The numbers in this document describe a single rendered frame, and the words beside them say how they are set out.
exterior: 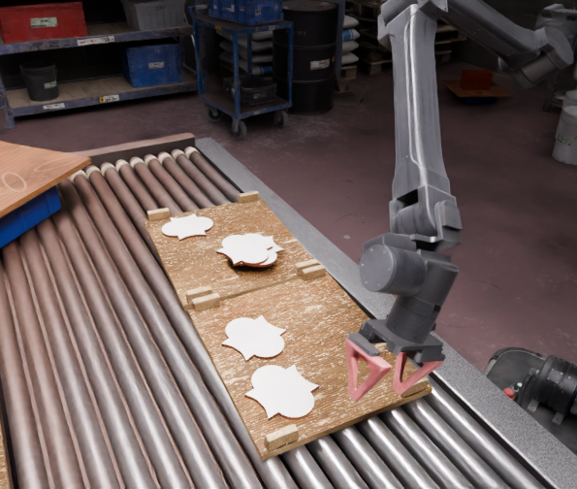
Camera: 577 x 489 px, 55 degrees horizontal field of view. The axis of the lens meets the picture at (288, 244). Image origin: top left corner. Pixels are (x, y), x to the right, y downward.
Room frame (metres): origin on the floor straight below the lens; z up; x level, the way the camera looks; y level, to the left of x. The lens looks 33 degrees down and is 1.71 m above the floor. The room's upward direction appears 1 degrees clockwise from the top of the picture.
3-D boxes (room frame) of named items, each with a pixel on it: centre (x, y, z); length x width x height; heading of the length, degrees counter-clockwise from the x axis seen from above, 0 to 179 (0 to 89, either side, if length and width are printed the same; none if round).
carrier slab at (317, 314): (0.83, -0.03, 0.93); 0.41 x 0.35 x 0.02; 26
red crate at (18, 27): (4.87, 2.11, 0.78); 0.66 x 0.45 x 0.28; 121
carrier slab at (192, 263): (1.21, 0.16, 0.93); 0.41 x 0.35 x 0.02; 25
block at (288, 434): (0.60, 0.00, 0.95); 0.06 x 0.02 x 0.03; 116
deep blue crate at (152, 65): (5.34, 1.34, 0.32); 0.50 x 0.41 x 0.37; 117
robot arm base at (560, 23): (1.21, -0.54, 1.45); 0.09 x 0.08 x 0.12; 51
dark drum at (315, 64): (5.11, -0.11, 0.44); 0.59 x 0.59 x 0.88
